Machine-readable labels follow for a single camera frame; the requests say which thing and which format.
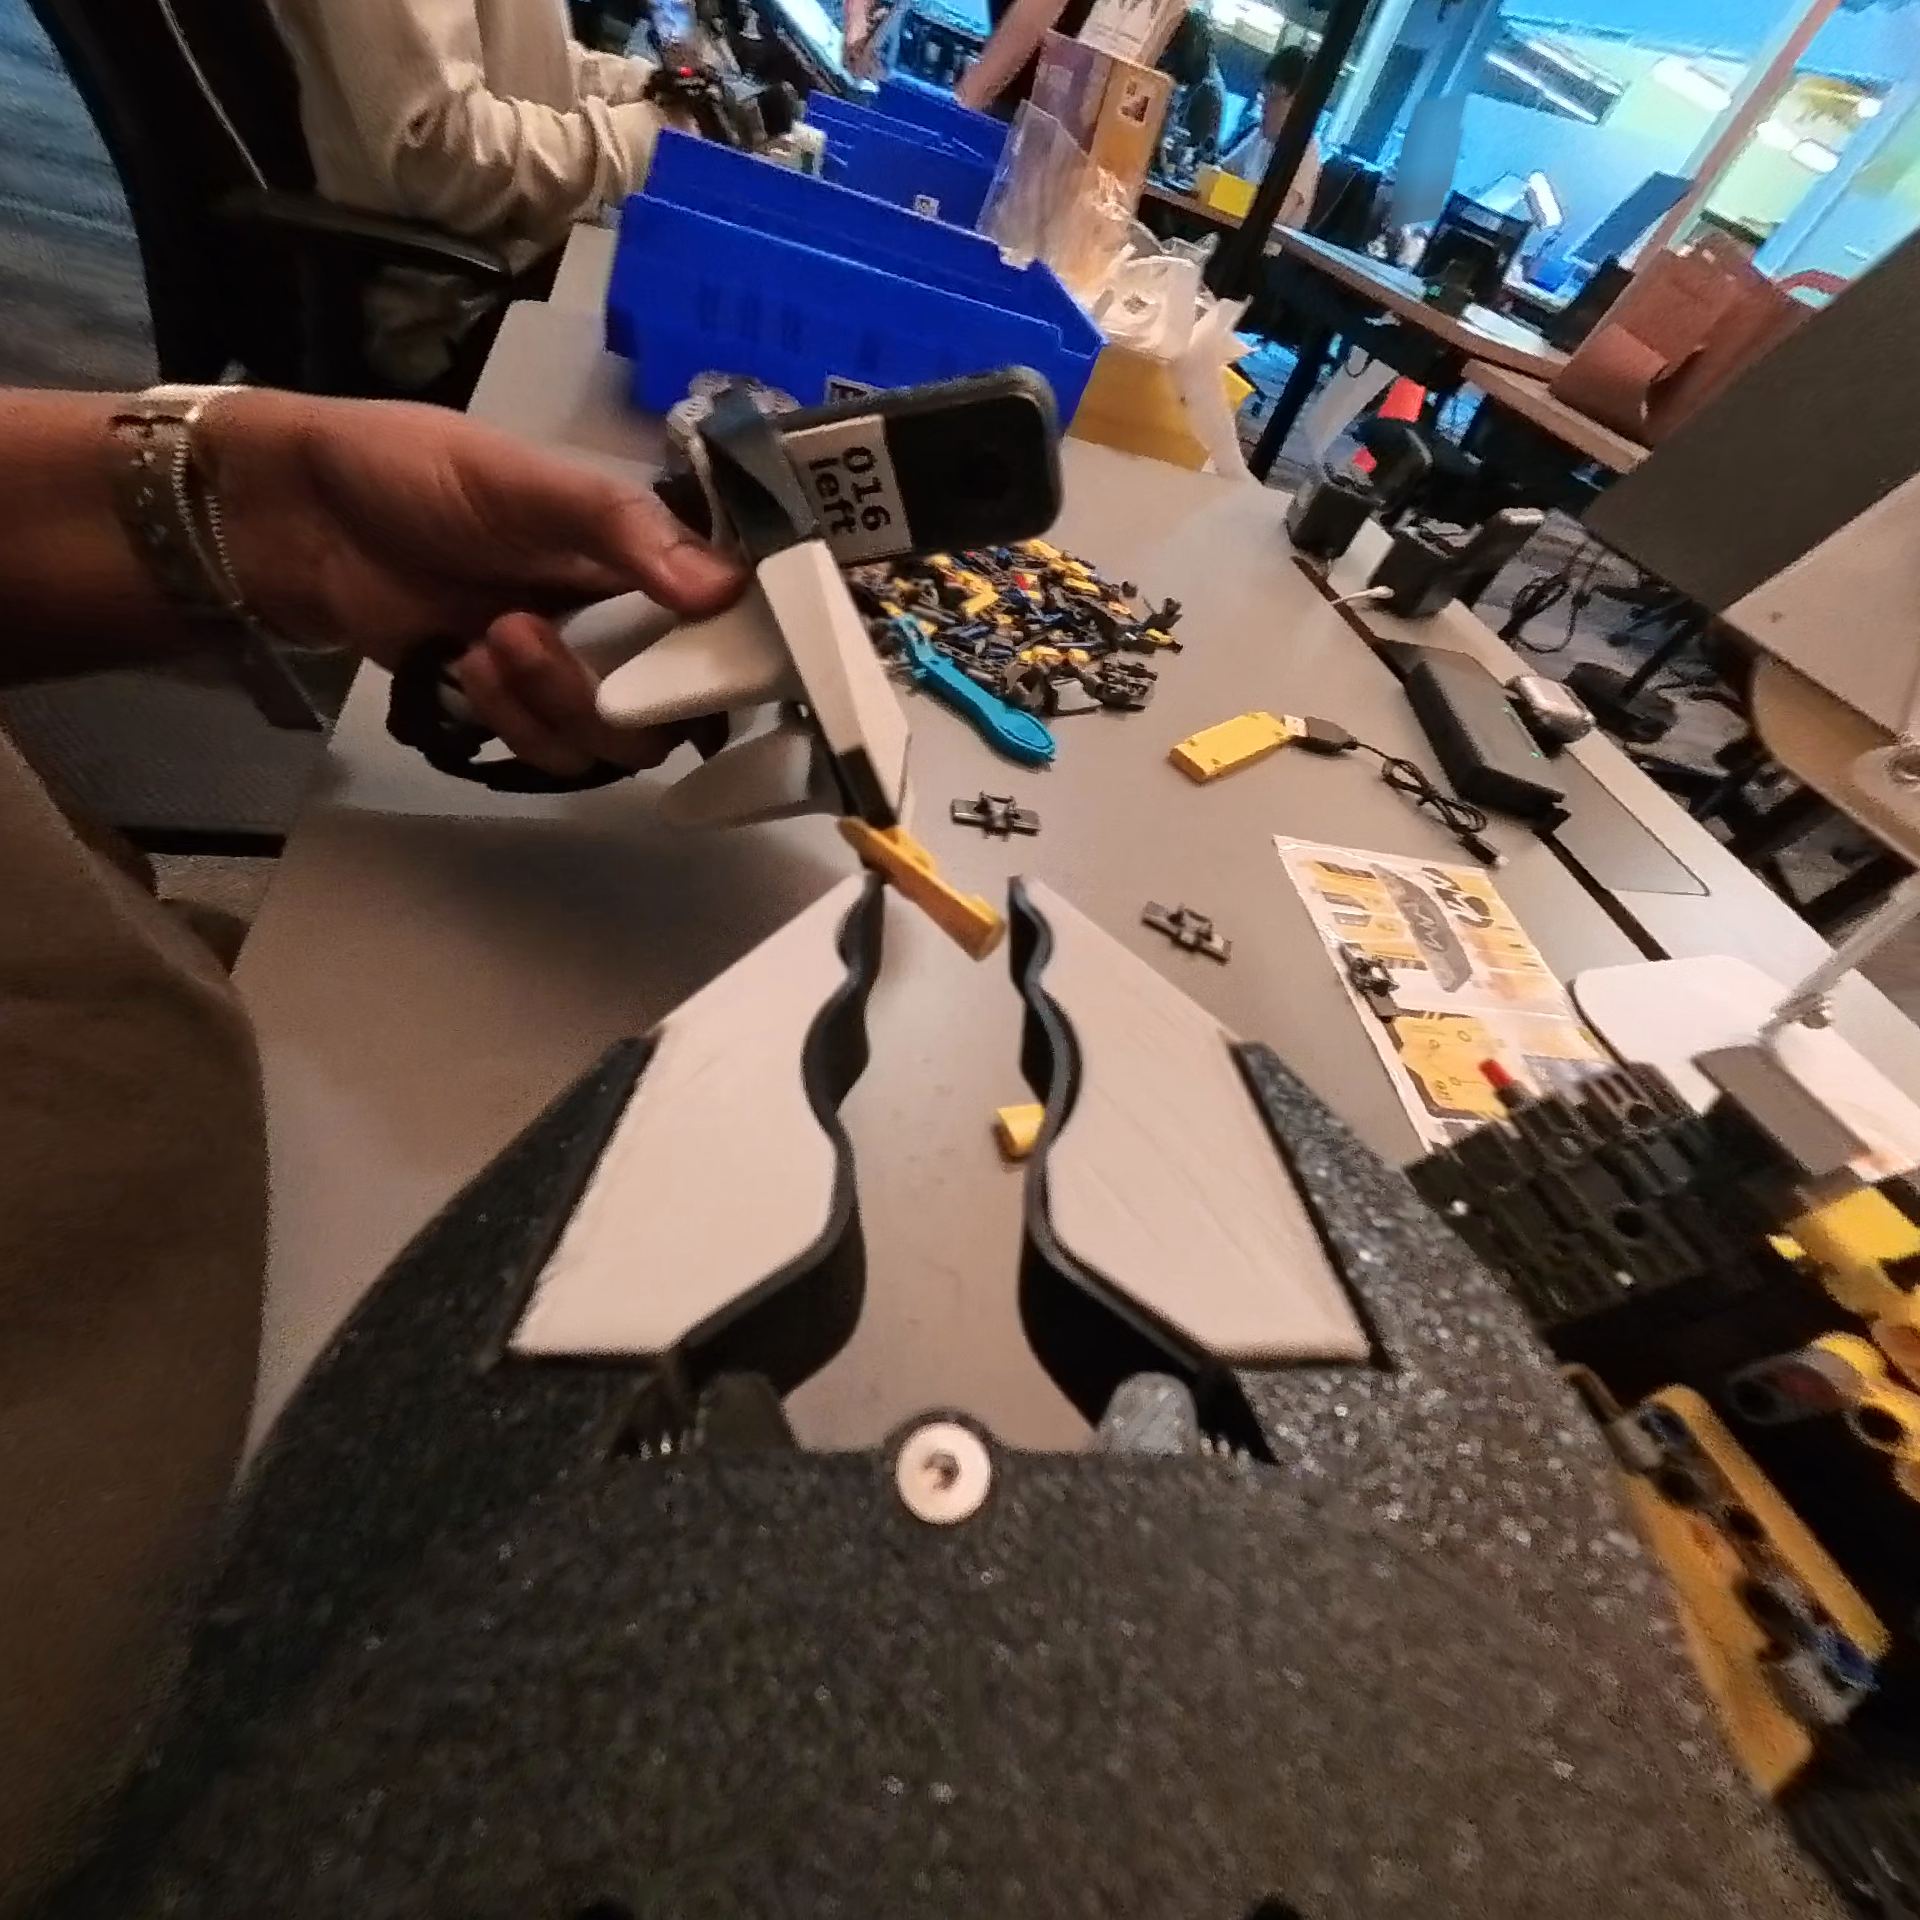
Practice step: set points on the person's left forearm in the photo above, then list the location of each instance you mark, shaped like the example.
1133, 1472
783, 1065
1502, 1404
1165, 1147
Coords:
61, 524

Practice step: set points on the black charger dock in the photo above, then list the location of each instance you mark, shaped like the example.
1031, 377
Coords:
1358, 494
1447, 564

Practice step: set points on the grey computer mouse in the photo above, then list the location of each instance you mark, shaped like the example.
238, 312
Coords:
1550, 709

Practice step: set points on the black flat power bank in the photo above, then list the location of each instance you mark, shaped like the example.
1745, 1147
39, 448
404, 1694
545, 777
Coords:
1478, 734

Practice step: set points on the yellow printed instruction sheet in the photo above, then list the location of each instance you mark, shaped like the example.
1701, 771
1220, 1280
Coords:
1440, 960

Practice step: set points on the yellow rectangular device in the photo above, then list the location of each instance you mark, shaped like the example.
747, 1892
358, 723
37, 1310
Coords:
1238, 745

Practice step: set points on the large blue storage bin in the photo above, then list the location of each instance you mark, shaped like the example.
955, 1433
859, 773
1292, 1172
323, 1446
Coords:
840, 285

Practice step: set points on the clear plastic bags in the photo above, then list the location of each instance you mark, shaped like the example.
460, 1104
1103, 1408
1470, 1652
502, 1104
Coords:
1142, 285

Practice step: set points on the dark computer monitor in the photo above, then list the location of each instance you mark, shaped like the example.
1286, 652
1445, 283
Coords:
1757, 465

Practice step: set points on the brown paper bag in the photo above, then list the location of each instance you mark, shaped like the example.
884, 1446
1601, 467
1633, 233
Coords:
1681, 345

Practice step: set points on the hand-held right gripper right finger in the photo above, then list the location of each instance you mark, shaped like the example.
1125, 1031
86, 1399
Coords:
1184, 1184

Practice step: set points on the yellow toy brick beam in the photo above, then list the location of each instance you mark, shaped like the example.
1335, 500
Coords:
923, 885

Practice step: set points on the person's brown clothing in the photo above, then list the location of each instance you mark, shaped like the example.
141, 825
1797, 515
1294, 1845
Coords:
105, 1200

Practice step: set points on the black office chair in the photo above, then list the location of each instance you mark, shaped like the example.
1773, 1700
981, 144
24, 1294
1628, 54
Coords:
181, 195

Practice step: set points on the white round lamp base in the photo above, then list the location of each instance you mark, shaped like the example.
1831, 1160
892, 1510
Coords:
1665, 1014

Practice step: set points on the person's left hand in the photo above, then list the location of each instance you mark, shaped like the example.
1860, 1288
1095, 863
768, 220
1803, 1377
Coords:
421, 510

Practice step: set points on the yellow cardboard box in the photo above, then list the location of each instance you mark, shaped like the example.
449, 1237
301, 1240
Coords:
1149, 413

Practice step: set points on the pile of small toy bricks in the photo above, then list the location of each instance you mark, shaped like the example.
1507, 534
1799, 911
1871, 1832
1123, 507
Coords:
1036, 600

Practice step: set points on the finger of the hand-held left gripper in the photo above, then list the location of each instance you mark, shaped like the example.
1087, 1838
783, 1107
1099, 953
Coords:
735, 791
840, 676

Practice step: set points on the blue brick separator tool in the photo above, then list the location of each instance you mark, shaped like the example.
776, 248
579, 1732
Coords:
974, 705

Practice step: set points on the wooden background desk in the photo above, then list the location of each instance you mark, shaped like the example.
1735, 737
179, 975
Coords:
1424, 301

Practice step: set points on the small black toy brick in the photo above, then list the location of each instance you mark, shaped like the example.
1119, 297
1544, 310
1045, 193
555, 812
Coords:
1368, 975

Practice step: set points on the yellow black toy brick vehicle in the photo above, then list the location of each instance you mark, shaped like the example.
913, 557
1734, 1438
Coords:
1605, 1200

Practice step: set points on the small yellow toy brick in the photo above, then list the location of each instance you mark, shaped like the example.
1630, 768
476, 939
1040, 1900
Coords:
1020, 1127

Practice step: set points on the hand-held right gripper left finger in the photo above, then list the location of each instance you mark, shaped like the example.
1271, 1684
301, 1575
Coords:
676, 1184

